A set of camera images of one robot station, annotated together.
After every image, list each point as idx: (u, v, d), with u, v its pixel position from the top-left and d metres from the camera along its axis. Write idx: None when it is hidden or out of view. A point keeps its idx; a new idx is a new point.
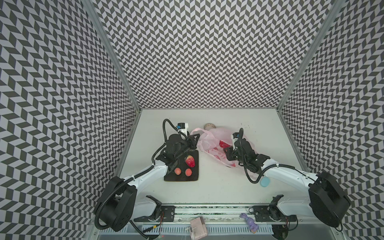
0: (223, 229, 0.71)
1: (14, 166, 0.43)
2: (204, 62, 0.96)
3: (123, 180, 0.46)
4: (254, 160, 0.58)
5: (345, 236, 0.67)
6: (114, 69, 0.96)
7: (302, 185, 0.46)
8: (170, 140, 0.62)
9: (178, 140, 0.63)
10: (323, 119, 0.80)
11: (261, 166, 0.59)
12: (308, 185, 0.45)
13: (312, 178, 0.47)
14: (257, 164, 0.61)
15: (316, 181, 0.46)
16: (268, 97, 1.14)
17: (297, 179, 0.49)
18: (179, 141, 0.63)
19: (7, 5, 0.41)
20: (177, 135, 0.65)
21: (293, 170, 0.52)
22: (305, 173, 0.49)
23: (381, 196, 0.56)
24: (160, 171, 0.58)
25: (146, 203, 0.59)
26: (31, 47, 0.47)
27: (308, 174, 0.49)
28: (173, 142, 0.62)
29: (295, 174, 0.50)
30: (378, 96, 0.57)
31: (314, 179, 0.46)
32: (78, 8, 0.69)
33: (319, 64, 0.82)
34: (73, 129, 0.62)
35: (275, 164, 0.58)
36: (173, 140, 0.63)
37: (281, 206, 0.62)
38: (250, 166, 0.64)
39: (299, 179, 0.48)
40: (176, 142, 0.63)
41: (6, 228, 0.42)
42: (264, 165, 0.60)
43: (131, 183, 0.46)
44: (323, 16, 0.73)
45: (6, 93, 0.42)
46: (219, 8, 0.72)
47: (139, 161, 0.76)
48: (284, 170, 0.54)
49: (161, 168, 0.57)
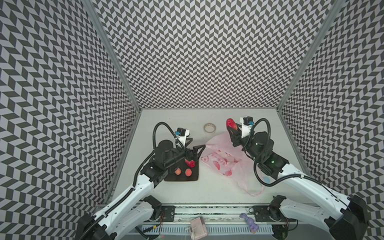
0: (222, 229, 0.71)
1: (14, 166, 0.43)
2: (204, 62, 0.96)
3: (94, 218, 0.42)
4: (269, 163, 0.55)
5: None
6: (113, 69, 0.95)
7: (332, 209, 0.42)
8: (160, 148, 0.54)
9: (169, 147, 0.55)
10: (323, 119, 0.80)
11: (279, 172, 0.52)
12: (340, 210, 0.41)
13: (344, 203, 0.42)
14: (272, 166, 0.54)
15: (349, 206, 0.41)
16: (268, 97, 1.14)
17: (326, 199, 0.43)
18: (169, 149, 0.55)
19: (7, 5, 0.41)
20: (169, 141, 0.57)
21: (320, 185, 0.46)
22: (336, 195, 0.44)
23: (381, 196, 0.56)
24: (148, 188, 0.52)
25: (138, 213, 0.58)
26: (31, 47, 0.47)
27: (339, 196, 0.43)
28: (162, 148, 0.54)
29: (324, 193, 0.44)
30: (378, 96, 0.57)
31: (347, 204, 0.41)
32: (78, 8, 0.69)
33: (319, 64, 0.82)
34: (73, 129, 0.62)
35: (300, 174, 0.50)
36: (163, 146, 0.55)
37: (284, 210, 0.62)
38: (265, 167, 0.55)
39: (328, 199, 0.43)
40: (166, 150, 0.54)
41: (6, 228, 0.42)
42: (283, 171, 0.52)
43: (102, 222, 0.41)
44: (323, 16, 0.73)
45: (6, 93, 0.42)
46: (219, 8, 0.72)
47: (134, 163, 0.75)
48: (310, 185, 0.47)
49: (143, 188, 0.50)
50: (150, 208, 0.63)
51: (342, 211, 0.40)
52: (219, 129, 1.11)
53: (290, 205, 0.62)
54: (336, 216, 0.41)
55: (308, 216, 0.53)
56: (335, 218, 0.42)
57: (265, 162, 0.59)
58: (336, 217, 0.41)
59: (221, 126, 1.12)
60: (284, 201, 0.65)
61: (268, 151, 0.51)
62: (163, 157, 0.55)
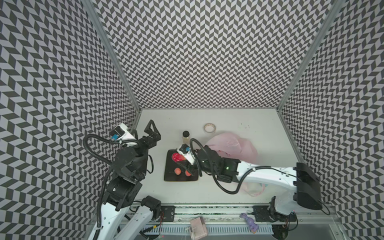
0: (223, 229, 0.71)
1: (14, 166, 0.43)
2: (204, 62, 0.96)
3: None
4: (225, 170, 0.55)
5: (344, 236, 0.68)
6: (113, 69, 0.95)
7: (288, 185, 0.43)
8: (116, 163, 0.40)
9: (129, 159, 0.40)
10: (323, 119, 0.80)
11: (236, 174, 0.52)
12: (293, 183, 0.43)
13: (293, 175, 0.44)
14: (230, 172, 0.53)
15: (297, 177, 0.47)
16: (268, 97, 1.14)
17: (280, 178, 0.45)
18: (129, 159, 0.40)
19: (7, 5, 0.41)
20: (130, 148, 0.42)
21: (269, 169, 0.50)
22: (284, 171, 0.47)
23: (381, 196, 0.56)
24: (117, 219, 0.42)
25: (137, 221, 0.58)
26: (31, 47, 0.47)
27: (287, 171, 0.46)
28: (120, 162, 0.40)
29: (276, 174, 0.47)
30: (378, 96, 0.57)
31: (295, 175, 0.44)
32: (78, 8, 0.69)
33: (319, 64, 0.82)
34: (72, 129, 0.62)
35: (251, 168, 0.51)
36: (121, 157, 0.41)
37: (278, 207, 0.62)
38: (224, 177, 0.54)
39: (281, 178, 0.45)
40: (126, 162, 0.40)
41: (6, 228, 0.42)
42: (240, 173, 0.52)
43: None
44: (323, 16, 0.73)
45: (6, 93, 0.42)
46: (218, 8, 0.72)
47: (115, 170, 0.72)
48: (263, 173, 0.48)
49: (111, 222, 0.40)
50: (150, 212, 0.63)
51: (295, 184, 0.43)
52: (219, 130, 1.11)
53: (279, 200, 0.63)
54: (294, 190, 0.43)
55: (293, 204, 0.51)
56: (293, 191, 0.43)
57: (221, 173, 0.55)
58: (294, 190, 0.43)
59: (221, 127, 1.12)
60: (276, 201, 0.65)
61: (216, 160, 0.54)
62: (129, 172, 0.43)
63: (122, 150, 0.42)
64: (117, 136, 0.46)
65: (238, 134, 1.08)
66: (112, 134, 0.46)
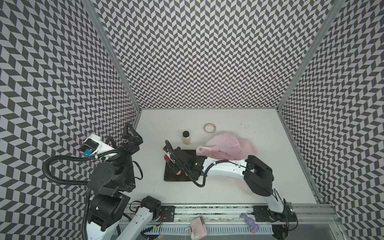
0: (223, 229, 0.71)
1: (14, 166, 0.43)
2: (204, 62, 0.96)
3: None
4: (194, 166, 0.62)
5: (345, 236, 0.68)
6: (113, 69, 0.95)
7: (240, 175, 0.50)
8: (93, 183, 0.34)
9: (108, 177, 0.35)
10: (323, 119, 0.80)
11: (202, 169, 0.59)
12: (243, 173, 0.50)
13: (244, 166, 0.51)
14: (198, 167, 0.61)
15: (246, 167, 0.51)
16: (268, 97, 1.14)
17: (233, 170, 0.53)
18: (106, 177, 0.35)
19: (7, 5, 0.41)
20: (108, 165, 0.36)
21: (227, 162, 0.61)
22: (238, 163, 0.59)
23: (381, 196, 0.56)
24: (105, 236, 0.39)
25: (136, 224, 0.58)
26: (31, 47, 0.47)
27: (240, 163, 0.53)
28: (97, 182, 0.34)
29: (231, 166, 0.54)
30: (377, 96, 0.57)
31: (244, 166, 0.51)
32: (78, 8, 0.69)
33: (319, 64, 0.82)
34: (73, 129, 0.62)
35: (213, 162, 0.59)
36: (99, 177, 0.35)
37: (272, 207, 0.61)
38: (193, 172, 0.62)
39: (235, 169, 0.52)
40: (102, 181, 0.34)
41: (6, 228, 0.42)
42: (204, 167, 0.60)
43: None
44: (323, 16, 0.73)
45: (6, 93, 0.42)
46: (219, 8, 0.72)
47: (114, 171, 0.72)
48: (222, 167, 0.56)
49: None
50: (150, 213, 0.63)
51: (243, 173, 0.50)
52: (219, 130, 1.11)
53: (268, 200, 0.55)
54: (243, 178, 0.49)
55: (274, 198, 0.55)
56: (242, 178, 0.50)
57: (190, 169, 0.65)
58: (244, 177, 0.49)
59: (221, 127, 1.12)
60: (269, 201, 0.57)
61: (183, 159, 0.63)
62: (110, 190, 0.37)
63: (99, 168, 0.36)
64: (91, 151, 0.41)
65: (239, 134, 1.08)
66: (85, 150, 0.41)
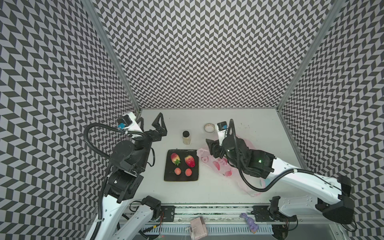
0: (223, 229, 0.71)
1: (14, 166, 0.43)
2: (204, 62, 0.96)
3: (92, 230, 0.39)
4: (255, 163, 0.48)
5: (344, 236, 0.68)
6: (114, 69, 0.96)
7: (330, 197, 0.40)
8: (115, 157, 0.38)
9: (128, 152, 0.39)
10: (323, 119, 0.80)
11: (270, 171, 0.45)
12: (339, 197, 0.40)
13: (338, 188, 0.41)
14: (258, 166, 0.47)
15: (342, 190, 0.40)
16: (268, 97, 1.14)
17: (322, 188, 0.41)
18: (127, 153, 0.39)
19: (7, 5, 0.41)
20: (128, 141, 0.41)
21: (311, 175, 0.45)
22: (328, 181, 0.42)
23: (381, 196, 0.56)
24: (119, 211, 0.42)
25: (138, 219, 0.58)
26: (31, 47, 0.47)
27: (331, 182, 0.42)
28: (118, 156, 0.39)
29: (318, 183, 0.42)
30: (378, 96, 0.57)
31: (340, 188, 0.41)
32: (78, 8, 0.69)
33: (319, 64, 0.82)
34: (72, 129, 0.62)
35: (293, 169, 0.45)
36: (119, 151, 0.39)
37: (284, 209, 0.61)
38: (251, 170, 0.48)
39: (323, 188, 0.41)
40: (123, 156, 0.38)
41: (6, 228, 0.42)
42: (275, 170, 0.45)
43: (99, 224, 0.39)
44: (323, 16, 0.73)
45: (7, 93, 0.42)
46: (219, 8, 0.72)
47: None
48: (304, 179, 0.43)
49: (113, 214, 0.40)
50: (150, 211, 0.63)
51: (340, 197, 0.39)
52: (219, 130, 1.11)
53: (286, 203, 0.62)
54: (330, 202, 0.41)
55: (301, 206, 0.54)
56: (327, 202, 0.42)
57: (250, 165, 0.49)
58: (326, 201, 0.41)
59: None
60: (279, 201, 0.66)
61: (244, 151, 0.48)
62: (129, 165, 0.42)
63: (119, 143, 0.40)
64: (124, 125, 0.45)
65: (239, 134, 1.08)
66: (119, 123, 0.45)
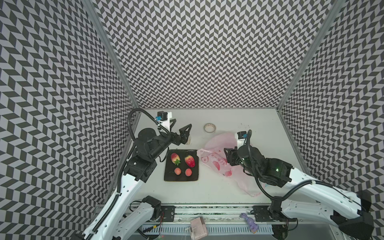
0: (222, 228, 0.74)
1: (14, 166, 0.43)
2: (204, 62, 0.96)
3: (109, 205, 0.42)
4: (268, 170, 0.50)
5: (344, 236, 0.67)
6: (113, 69, 0.95)
7: (348, 211, 0.40)
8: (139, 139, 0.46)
9: (151, 137, 0.47)
10: (323, 119, 0.80)
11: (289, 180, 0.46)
12: (358, 212, 0.39)
13: (357, 203, 0.41)
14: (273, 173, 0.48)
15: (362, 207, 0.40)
16: (268, 97, 1.14)
17: (341, 202, 0.41)
18: (151, 137, 0.47)
19: (7, 5, 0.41)
20: (152, 131, 0.48)
21: (330, 187, 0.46)
22: (348, 196, 0.42)
23: (381, 196, 0.56)
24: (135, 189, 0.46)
25: (139, 214, 0.58)
26: (31, 47, 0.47)
27: (351, 197, 0.42)
28: (144, 138, 0.46)
29: (337, 196, 0.42)
30: (378, 96, 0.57)
31: (360, 204, 0.41)
32: (78, 8, 0.69)
33: (319, 64, 0.82)
34: (72, 129, 0.62)
35: (311, 180, 0.46)
36: (145, 136, 0.47)
37: (287, 212, 0.61)
38: (268, 178, 0.48)
39: (342, 202, 0.41)
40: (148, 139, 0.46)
41: (6, 228, 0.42)
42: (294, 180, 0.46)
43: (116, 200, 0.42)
44: (323, 16, 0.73)
45: (6, 93, 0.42)
46: (219, 8, 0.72)
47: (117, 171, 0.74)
48: (322, 191, 0.43)
49: (130, 191, 0.44)
50: (150, 208, 0.63)
51: (359, 213, 0.39)
52: (219, 130, 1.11)
53: (291, 206, 0.61)
54: (348, 216, 0.41)
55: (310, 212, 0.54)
56: (345, 216, 0.42)
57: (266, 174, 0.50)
58: (344, 215, 0.42)
59: (221, 126, 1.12)
60: (282, 203, 0.65)
61: (259, 160, 0.50)
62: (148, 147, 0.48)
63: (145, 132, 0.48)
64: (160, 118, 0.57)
65: None
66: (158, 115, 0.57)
